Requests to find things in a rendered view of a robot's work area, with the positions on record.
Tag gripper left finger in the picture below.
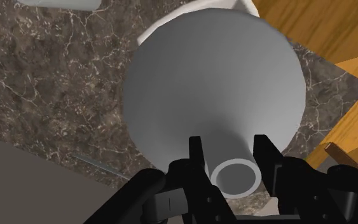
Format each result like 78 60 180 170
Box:
84 136 239 224

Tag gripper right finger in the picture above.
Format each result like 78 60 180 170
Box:
252 134 358 224

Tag grey narrow-necked vase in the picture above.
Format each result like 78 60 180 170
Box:
123 7 306 200

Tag brown wooden bar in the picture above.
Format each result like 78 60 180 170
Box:
324 142 358 173

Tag white rounded dish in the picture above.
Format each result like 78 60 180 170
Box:
136 0 260 46

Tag pale grey flat object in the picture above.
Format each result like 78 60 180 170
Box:
17 0 102 12

